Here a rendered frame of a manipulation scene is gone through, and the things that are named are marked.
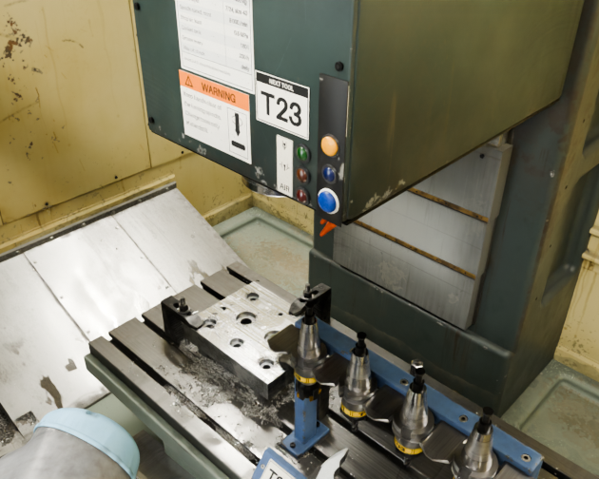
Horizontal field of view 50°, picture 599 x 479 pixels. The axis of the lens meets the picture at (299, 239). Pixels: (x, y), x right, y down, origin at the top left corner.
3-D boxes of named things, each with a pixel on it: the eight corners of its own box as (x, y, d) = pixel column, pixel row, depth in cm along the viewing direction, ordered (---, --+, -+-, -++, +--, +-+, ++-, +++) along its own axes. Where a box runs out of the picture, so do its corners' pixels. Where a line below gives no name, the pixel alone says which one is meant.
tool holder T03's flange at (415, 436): (437, 423, 101) (439, 412, 100) (423, 450, 97) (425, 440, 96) (400, 407, 104) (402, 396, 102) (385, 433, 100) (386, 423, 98)
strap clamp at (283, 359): (318, 422, 140) (319, 372, 131) (276, 391, 147) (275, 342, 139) (328, 413, 142) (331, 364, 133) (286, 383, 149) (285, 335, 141)
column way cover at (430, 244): (465, 335, 163) (502, 152, 135) (326, 260, 191) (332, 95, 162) (475, 326, 166) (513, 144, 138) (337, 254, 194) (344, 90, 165)
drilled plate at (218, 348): (267, 400, 139) (267, 384, 137) (184, 337, 156) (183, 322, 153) (337, 348, 153) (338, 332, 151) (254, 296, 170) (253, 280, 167)
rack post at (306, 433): (298, 459, 131) (299, 353, 115) (280, 445, 134) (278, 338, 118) (330, 431, 137) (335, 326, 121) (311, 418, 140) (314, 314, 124)
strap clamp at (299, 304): (296, 345, 160) (296, 297, 152) (286, 338, 162) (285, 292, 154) (330, 320, 168) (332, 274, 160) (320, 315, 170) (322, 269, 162)
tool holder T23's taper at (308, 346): (326, 348, 112) (327, 317, 108) (312, 362, 109) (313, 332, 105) (305, 337, 114) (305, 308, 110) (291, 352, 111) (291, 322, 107)
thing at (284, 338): (282, 359, 112) (282, 355, 112) (261, 344, 115) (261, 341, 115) (310, 339, 116) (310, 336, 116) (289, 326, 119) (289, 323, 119)
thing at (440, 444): (444, 469, 93) (445, 467, 93) (414, 450, 96) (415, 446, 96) (470, 442, 97) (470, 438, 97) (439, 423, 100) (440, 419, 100)
